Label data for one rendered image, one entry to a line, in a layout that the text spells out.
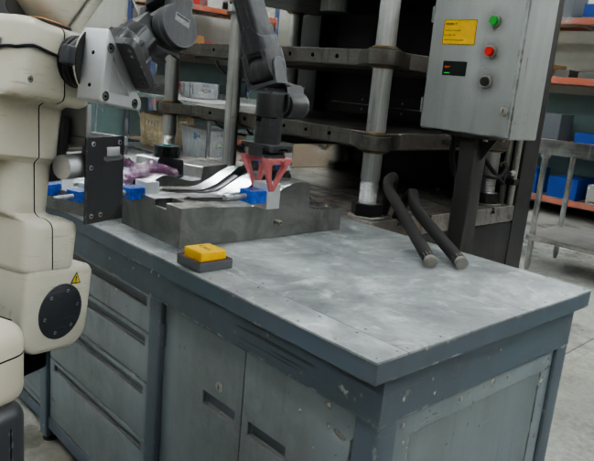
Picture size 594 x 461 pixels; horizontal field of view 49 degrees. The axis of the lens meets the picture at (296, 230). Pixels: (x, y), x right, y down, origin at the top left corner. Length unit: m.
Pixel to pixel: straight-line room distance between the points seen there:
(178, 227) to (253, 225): 0.20
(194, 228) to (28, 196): 0.38
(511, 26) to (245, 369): 1.15
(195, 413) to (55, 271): 0.45
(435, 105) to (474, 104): 0.13
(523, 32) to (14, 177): 1.30
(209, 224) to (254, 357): 0.35
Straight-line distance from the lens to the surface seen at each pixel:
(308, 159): 2.37
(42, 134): 1.22
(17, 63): 1.11
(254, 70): 1.38
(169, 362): 1.52
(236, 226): 1.51
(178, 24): 1.18
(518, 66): 1.88
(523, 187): 2.67
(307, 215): 1.65
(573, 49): 8.27
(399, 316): 1.14
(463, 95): 1.95
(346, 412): 1.10
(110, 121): 9.66
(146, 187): 1.55
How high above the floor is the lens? 1.18
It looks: 13 degrees down
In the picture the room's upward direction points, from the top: 5 degrees clockwise
